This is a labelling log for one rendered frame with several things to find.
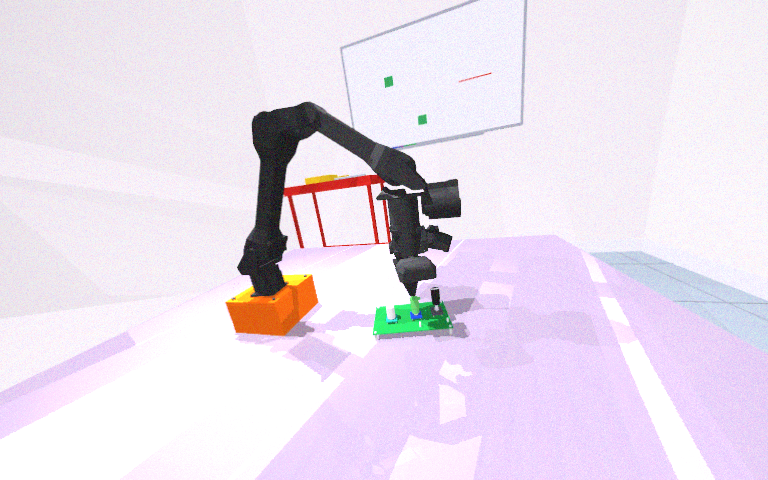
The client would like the green circuit board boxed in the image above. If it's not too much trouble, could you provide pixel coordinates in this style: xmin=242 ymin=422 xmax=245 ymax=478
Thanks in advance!
xmin=373 ymin=287 xmax=453 ymax=340

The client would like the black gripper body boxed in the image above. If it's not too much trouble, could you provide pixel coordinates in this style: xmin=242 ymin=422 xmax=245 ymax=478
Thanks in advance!
xmin=389 ymin=220 xmax=437 ymax=283

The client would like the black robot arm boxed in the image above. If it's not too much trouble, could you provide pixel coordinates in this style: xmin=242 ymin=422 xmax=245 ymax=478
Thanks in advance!
xmin=237 ymin=101 xmax=461 ymax=297

